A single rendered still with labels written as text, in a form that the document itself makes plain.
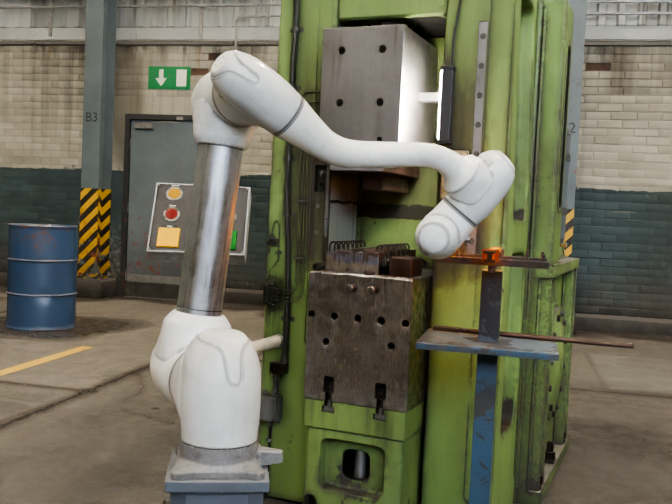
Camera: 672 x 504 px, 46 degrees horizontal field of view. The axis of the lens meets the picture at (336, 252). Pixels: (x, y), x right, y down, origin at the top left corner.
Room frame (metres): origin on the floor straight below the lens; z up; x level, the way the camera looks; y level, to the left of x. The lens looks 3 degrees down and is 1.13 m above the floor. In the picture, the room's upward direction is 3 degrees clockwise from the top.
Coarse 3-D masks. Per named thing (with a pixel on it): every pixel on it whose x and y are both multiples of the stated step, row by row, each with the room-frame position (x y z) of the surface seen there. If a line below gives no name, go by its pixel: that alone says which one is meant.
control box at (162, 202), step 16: (160, 192) 2.87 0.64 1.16; (240, 192) 2.89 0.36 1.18; (160, 208) 2.84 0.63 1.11; (176, 208) 2.84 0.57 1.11; (240, 208) 2.85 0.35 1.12; (160, 224) 2.80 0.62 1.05; (176, 224) 2.81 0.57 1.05; (240, 224) 2.82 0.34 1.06; (240, 240) 2.79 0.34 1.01; (160, 256) 2.79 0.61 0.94; (176, 256) 2.78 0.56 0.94; (240, 256) 2.77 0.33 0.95
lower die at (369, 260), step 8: (352, 248) 2.77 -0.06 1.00; (392, 248) 3.00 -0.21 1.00; (400, 248) 3.09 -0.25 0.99; (328, 256) 2.80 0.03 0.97; (336, 256) 2.79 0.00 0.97; (344, 256) 2.78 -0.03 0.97; (352, 256) 2.77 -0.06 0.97; (360, 256) 2.76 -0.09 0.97; (368, 256) 2.74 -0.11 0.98; (376, 256) 2.73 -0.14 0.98; (328, 264) 2.80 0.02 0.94; (336, 264) 2.79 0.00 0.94; (344, 264) 2.78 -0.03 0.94; (352, 264) 2.77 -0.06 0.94; (360, 264) 2.76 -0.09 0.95; (368, 264) 2.74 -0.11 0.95; (376, 264) 2.73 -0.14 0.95; (352, 272) 2.77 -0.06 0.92; (360, 272) 2.75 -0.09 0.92; (376, 272) 2.73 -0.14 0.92; (384, 272) 2.79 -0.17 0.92
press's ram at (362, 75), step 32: (352, 32) 2.78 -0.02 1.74; (384, 32) 2.74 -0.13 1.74; (352, 64) 2.78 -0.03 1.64; (384, 64) 2.74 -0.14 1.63; (416, 64) 2.85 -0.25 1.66; (352, 96) 2.78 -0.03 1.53; (384, 96) 2.73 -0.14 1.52; (416, 96) 2.87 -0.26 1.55; (352, 128) 2.78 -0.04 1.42; (384, 128) 2.73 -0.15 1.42; (416, 128) 2.88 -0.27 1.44
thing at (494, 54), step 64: (448, 0) 2.80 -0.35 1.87; (512, 0) 2.72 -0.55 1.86; (448, 64) 2.79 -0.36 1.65; (512, 64) 2.71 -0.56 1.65; (512, 128) 2.73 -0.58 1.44; (512, 192) 2.77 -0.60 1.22; (448, 320) 2.77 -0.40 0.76; (512, 320) 3.06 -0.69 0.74; (448, 384) 2.77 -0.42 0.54; (512, 384) 3.06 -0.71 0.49; (448, 448) 2.76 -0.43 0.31; (512, 448) 3.04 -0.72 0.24
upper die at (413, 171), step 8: (336, 168) 2.80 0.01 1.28; (344, 168) 2.79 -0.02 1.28; (352, 168) 2.77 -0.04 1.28; (360, 168) 2.76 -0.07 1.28; (368, 168) 2.75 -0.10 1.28; (376, 168) 2.74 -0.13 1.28; (384, 168) 2.74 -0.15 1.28; (392, 168) 2.82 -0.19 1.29; (400, 168) 2.90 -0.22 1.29; (408, 168) 2.98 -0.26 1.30; (416, 168) 3.07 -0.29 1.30; (408, 176) 3.01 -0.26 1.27; (416, 176) 3.08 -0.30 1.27
